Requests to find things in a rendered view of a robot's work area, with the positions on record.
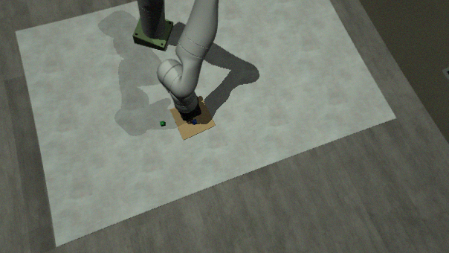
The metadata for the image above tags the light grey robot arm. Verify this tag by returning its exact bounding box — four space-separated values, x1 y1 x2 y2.
137 0 219 106

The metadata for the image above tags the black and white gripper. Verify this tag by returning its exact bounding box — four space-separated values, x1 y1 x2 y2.
173 95 201 121

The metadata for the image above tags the tan square mat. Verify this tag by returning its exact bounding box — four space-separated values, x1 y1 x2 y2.
170 96 215 140

